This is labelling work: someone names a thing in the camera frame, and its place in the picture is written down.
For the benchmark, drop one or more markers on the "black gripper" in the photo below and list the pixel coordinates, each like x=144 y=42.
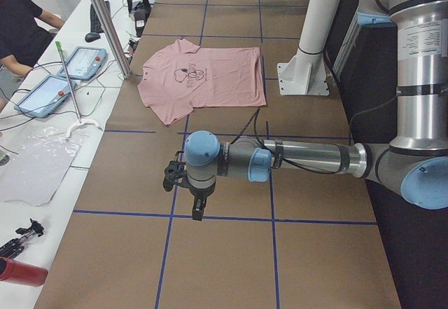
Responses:
x=198 y=193

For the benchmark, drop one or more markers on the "pink Snoopy t-shirt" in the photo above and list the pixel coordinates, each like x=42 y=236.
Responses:
x=183 y=76

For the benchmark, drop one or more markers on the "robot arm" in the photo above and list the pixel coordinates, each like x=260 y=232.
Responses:
x=413 y=164

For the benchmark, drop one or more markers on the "white clothes hanger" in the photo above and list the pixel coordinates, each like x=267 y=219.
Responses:
x=80 y=124

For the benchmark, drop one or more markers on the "clear plastic bag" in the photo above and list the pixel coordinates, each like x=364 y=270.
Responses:
x=36 y=172

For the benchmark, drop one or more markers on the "far blue teach pendant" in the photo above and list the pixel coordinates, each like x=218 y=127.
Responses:
x=84 y=62

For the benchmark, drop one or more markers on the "blue teach pendant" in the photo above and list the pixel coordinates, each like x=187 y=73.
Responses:
x=84 y=62
x=45 y=97

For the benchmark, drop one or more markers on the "near blue teach pendant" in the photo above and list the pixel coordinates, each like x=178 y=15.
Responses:
x=45 y=97

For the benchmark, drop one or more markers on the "black small tripod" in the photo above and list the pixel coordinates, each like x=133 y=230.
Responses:
x=15 y=246

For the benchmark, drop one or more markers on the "black power adapter box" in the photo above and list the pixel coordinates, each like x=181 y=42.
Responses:
x=141 y=15

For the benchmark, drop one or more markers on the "red cylinder bottle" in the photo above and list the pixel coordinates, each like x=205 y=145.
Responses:
x=17 y=272

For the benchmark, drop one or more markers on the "black computer mouse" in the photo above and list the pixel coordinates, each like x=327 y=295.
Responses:
x=92 y=36

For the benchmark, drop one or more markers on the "metal rod with green tip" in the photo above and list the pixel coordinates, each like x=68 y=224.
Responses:
x=67 y=76

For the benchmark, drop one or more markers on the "person in black shirt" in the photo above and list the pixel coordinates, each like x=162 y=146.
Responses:
x=23 y=41

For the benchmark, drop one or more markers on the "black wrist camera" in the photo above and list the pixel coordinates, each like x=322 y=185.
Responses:
x=175 y=174

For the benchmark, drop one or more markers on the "white pedestal column with base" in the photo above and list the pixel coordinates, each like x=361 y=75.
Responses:
x=305 y=73

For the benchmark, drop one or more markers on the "aluminium frame post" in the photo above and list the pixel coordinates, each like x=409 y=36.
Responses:
x=112 y=37

